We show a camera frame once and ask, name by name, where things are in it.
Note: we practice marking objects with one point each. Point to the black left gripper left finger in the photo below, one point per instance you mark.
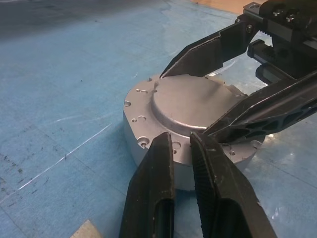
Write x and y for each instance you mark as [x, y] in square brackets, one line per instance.
[151, 188]

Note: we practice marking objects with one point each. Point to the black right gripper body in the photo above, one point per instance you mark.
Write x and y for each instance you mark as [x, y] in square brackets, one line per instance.
[287, 37]

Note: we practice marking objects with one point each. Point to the silver motor housing copper windings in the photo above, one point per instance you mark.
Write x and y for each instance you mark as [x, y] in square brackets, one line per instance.
[184, 178]

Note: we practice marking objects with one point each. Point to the silver hinged motor lid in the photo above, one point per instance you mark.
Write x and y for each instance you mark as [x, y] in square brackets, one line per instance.
[183, 104]

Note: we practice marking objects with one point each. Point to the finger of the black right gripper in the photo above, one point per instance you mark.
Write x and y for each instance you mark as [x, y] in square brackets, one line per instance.
[208, 54]
[267, 111]

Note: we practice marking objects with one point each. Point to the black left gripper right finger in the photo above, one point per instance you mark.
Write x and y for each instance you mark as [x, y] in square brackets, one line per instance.
[223, 193]

